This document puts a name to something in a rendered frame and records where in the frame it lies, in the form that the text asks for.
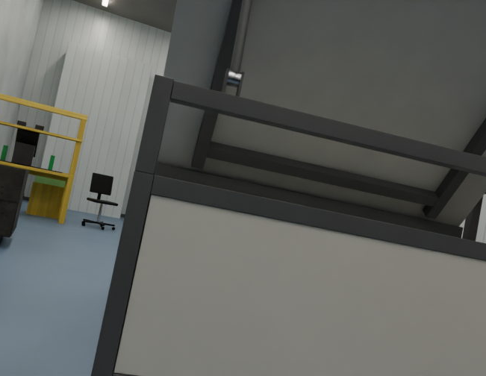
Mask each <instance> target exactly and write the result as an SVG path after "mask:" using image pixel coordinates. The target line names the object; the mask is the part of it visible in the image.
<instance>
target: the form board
mask: <svg viewBox="0 0 486 376"><path fill-rule="evenodd" d="M231 3H232V0H177V3H176V8H175V15H174V20H173V24H172V32H171V37H170V41H169V49H168V53H167V58H166V65H165V70H164V74H163V76H164V77H168V78H173V79H174V81H178V82H181V83H185V84H190V85H193V86H197V87H203V88H206V89H210V88H211V82H212V79H213V76H214V70H215V67H216V62H217V58H218V55H219V50H220V46H221V44H222V38H223V35H224V32H225V27H226V23H227V20H228V15H229V11H230V8H231ZM240 72H241V73H242V72H244V76H243V83H242V87H241V91H240V97H242V98H248V99H251V100H255V101H260V102H263V103H267V104H272V105H275V106H279V107H284V108H288V109H291V110H297V111H300V112H303V113H309V114H312V115H315V116H321V117H324V118H327V119H333V120H337V121H340V122H345V123H349V124H352V125H357V126H361V127H364V128H369V129H373V130H377V131H382V132H385V133H389V134H394V135H397V136H401V137H406V138H409V139H413V140H419V141H422V142H427V143H431V144H434V145H439V146H443V147H446V148H451V149H455V150H458V151H463V150H464V149H465V148H466V146H467V144H468V143H469V142H470V140H471V139H472V138H473V136H474V134H475V133H476V132H477V130H478V129H479V127H480V126H481V124H482V123H483V121H484V120H485V119H486V0H252V6H251V11H250V16H249V24H248V28H247V33H246V41H245V45H244V50H243V58H242V63H241V67H240ZM204 112H205V111H204V110H201V109H198V108H194V107H188V106H185V105H182V104H176V103H172V102H169V108H168V112H167V116H166V123H165V126H164V130H163V137H162V140H161V147H160V151H159V155H158V161H157V163H162V164H166V165H170V166H176V167H180V168H184V169H190V170H194V171H198V172H204V173H208V174H212V175H219V176H223V177H226V178H233V179H237V180H240V181H247V182H250V183H254V184H261V185H264V186H268V187H275V188H279V189H285V190H289V191H293V192H300V193H303V194H307V195H313V196H317V197H321V198H327V199H331V200H335V201H342V202H346V203H350V204H356V205H360V206H364V207H370V208H374V209H377V210H384V211H388V212H391V213H398V214H402V215H406V216H413V217H416V218H420V219H427V220H430V221H434V222H441V223H444V224H448V225H454V226H458V227H459V226H460V225H461V223H462V222H463V221H464V220H465V219H466V217H467V216H468V215H469V213H470V212H471V210H472V209H473V208H474V207H475V206H476V204H477V203H478V202H479V200H480V199H481V198H482V196H483V195H484V194H485V193H486V177H485V176H481V175H475V174H472V173H469V174H468V175H467V177H466V178H465V179H464V181H463V182H462V183H461V185H460V186H459V188H458V189H457V190H456V191H455V193H454V194H453V196H452V197H451V198H450V200H449V201H448V203H447V204H446V206H445V207H444V208H443V209H442V211H441V212H440V214H439V215H438V216H437V218H436V219H432V218H429V217H426V216H425V214H424V212H423V208H424V207H425V205H424V204H418V203H414V202H410V201H403V200H400V199H396V198H390V197H386V196H383V195H376V194H372V193H368V192H362V191H359V190H355V189H349V188H345V187H339V186H335V185H331V184H325V183H321V182H318V181H311V180H308V179H304V178H298V177H294V176H290V175H284V174H280V173H277V172H270V171H267V170H263V169H256V168H253V167H249V166H243V165H239V164H236V163H229V162H225V161H221V160H215V159H211V158H208V157H206V160H205V165H204V168H203V169H197V168H193V167H191V164H192V159H193V154H194V151H195V147H196V142H197V139H198V135H199V130H200V127H201V123H202V118H203V115H204ZM211 142H218V143H221V144H225V145H231V146H234V147H238V148H244V149H248V150H251V151H257V152H261V153H265V154H271V155H274V156H278V157H284V158H287V159H291V160H298V161H301V162H304V163H310V164H314V165H318V166H324V167H328V168H331V169H337V170H340V171H345V172H351V173H354V174H358V175H363V176H367V177H371V178H377V179H381V180H384V181H390V182H394V183H398V184H404V185H407V186H411V187H417V188H420V189H427V190H430V191H434V192H435V191H436V189H437V188H438V187H439V186H440V184H441V182H442V181H443V179H444V178H445V177H446V175H447V174H448V172H449V170H450V168H446V167H443V166H438V165H434V164H430V163H425V162H422V161H418V160H412V159H409V158H405V157H400V156H396V155H393V154H387V153H384V152H380V151H374V150H371V149H368V148H362V147H358V146H355V145H349V144H346V143H342V142H337V141H333V140H327V139H324V138H320V137H315V136H311V135H308V134H302V133H299V132H295V131H289V130H286V129H283V128H277V127H273V126H270V125H264V124H261V123H257V122H252V121H248V120H245V119H239V118H235V117H232V116H226V115H223V114H219V113H218V117H217V120H216V124H215V128H214V132H213V136H212V138H211Z"/></svg>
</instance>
